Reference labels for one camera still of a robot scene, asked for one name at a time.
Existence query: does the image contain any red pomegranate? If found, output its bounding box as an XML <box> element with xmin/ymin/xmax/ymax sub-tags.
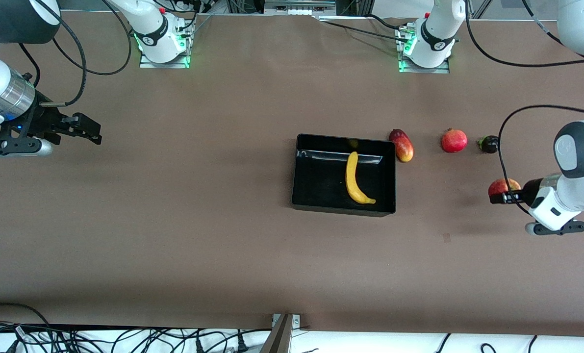
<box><xmin>441</xmin><ymin>128</ymin><xmax>468</xmax><ymax>153</ymax></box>

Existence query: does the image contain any yellow banana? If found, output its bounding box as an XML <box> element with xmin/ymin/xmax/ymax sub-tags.
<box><xmin>345</xmin><ymin>151</ymin><xmax>377</xmax><ymax>205</ymax></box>

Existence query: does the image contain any aluminium post with bracket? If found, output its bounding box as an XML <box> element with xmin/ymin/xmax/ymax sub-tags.
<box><xmin>260</xmin><ymin>313</ymin><xmax>301</xmax><ymax>353</ymax></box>

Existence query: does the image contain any black looped floor cable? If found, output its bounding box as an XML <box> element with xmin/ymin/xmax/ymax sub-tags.
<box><xmin>0</xmin><ymin>303</ymin><xmax>52</xmax><ymax>330</ymax></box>

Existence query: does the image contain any red yellow mango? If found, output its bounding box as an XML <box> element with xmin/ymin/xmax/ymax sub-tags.
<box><xmin>389</xmin><ymin>128</ymin><xmax>414</xmax><ymax>163</ymax></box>

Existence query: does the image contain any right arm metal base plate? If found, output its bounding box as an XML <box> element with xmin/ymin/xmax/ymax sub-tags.
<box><xmin>139</xmin><ymin>20</ymin><xmax>193</xmax><ymax>69</ymax></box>

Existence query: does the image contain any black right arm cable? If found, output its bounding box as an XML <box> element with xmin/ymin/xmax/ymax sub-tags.
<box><xmin>18</xmin><ymin>0</ymin><xmax>133</xmax><ymax>106</ymax></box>

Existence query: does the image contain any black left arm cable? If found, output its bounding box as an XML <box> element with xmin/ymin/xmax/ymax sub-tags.
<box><xmin>465</xmin><ymin>0</ymin><xmax>584</xmax><ymax>216</ymax></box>

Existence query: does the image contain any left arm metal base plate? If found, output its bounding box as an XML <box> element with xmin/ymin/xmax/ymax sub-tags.
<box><xmin>397</xmin><ymin>25</ymin><xmax>451</xmax><ymax>75</ymax></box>

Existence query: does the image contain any brown table cover sheet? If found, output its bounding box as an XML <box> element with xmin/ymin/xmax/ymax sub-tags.
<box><xmin>0</xmin><ymin>11</ymin><xmax>584</xmax><ymax>339</ymax></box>

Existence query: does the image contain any black cable on table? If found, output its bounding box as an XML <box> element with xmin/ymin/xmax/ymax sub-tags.
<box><xmin>365</xmin><ymin>14</ymin><xmax>403</xmax><ymax>30</ymax></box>
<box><xmin>320</xmin><ymin>20</ymin><xmax>412</xmax><ymax>45</ymax></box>

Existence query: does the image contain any silver aluminium frame rail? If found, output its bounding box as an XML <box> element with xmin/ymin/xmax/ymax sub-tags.
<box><xmin>264</xmin><ymin>0</ymin><xmax>336</xmax><ymax>10</ymax></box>

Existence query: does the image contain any red apple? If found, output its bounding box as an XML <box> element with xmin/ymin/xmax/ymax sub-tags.
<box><xmin>488</xmin><ymin>178</ymin><xmax>522</xmax><ymax>198</ymax></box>

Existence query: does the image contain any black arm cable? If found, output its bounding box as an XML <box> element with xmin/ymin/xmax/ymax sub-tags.
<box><xmin>18</xmin><ymin>0</ymin><xmax>133</xmax><ymax>106</ymax></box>
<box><xmin>465</xmin><ymin>0</ymin><xmax>584</xmax><ymax>216</ymax></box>

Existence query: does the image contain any dark purple mangosteen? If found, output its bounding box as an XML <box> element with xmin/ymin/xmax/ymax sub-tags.
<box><xmin>477</xmin><ymin>135</ymin><xmax>501</xmax><ymax>154</ymax></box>

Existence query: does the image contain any tangled black cable bundle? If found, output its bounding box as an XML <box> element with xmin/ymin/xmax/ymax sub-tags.
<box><xmin>0</xmin><ymin>321</ymin><xmax>273</xmax><ymax>353</ymax></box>

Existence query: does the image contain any black rectangular plastic tray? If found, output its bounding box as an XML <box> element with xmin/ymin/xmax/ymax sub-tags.
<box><xmin>291</xmin><ymin>133</ymin><xmax>397</xmax><ymax>218</ymax></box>

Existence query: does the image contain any slanted aluminium profile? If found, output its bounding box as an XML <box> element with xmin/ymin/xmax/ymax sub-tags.
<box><xmin>470</xmin><ymin>0</ymin><xmax>493</xmax><ymax>19</ymax></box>

